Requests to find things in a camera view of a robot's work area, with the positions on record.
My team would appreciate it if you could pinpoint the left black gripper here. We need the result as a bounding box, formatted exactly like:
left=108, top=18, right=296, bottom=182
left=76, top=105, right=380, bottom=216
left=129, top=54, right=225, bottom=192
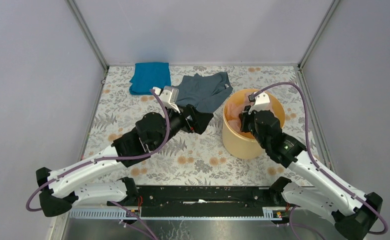
left=153, top=102, right=214, bottom=152

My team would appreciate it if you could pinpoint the pink plastic trash bag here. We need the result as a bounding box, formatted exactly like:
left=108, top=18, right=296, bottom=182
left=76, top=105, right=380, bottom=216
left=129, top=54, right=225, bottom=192
left=224, top=89, right=277, bottom=138

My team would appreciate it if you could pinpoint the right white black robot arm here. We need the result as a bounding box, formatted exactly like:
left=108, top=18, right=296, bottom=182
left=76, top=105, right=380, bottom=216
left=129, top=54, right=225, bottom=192
left=239, top=105, right=383, bottom=240

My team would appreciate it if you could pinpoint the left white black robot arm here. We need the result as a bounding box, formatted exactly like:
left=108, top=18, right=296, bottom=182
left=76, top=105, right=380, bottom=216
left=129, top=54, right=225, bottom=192
left=36, top=104, right=214, bottom=217

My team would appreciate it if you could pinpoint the yellow round trash bin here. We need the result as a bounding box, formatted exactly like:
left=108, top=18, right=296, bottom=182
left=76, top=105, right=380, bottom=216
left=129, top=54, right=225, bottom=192
left=222, top=88, right=286, bottom=161

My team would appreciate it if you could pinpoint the grey crumpled shirt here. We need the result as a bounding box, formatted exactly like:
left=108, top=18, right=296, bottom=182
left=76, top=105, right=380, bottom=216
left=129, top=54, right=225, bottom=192
left=176, top=72, right=233, bottom=113

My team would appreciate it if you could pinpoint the floral patterned table mat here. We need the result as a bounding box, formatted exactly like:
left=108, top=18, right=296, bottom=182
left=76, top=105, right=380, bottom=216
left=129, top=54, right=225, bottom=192
left=84, top=66, right=318, bottom=187

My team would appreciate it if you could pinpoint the folded blue cloth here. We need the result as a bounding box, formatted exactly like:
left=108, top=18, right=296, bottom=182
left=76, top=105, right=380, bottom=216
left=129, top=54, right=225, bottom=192
left=129, top=62, right=171, bottom=95

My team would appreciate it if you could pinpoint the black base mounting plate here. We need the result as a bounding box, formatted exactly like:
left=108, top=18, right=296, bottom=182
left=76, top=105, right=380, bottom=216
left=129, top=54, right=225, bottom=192
left=117, top=185, right=292, bottom=213

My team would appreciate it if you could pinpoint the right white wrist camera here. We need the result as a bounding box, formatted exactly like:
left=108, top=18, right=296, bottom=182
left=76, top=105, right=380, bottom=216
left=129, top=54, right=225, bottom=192
left=248, top=92, right=272, bottom=114

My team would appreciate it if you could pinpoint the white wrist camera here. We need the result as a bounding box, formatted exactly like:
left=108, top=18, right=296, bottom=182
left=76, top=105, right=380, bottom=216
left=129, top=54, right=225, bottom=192
left=152, top=86, right=181, bottom=114
left=248, top=92, right=272, bottom=114

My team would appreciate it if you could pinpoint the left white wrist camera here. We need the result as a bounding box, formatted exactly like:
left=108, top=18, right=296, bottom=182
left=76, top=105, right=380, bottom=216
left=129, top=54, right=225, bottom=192
left=152, top=86, right=181, bottom=114

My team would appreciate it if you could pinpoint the perforated metal cable rail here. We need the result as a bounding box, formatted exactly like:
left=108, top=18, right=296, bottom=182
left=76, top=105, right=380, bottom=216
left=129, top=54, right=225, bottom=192
left=69, top=205, right=283, bottom=221

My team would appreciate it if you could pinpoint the right aluminium corner post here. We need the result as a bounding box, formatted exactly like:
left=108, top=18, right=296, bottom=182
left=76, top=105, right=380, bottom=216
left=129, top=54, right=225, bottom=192
left=298, top=0, right=342, bottom=69

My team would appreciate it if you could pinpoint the aluminium corner post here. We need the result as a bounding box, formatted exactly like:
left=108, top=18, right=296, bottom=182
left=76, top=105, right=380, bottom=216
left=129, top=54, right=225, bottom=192
left=298, top=0, right=342, bottom=69
left=65, top=0, right=109, bottom=72

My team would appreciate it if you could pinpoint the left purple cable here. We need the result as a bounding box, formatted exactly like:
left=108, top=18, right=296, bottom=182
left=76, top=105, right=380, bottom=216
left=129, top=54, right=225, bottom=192
left=25, top=88, right=171, bottom=240

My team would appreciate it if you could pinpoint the left aluminium corner post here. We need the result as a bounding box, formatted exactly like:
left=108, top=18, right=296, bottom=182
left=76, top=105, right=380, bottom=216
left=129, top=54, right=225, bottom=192
left=65, top=0, right=109, bottom=72

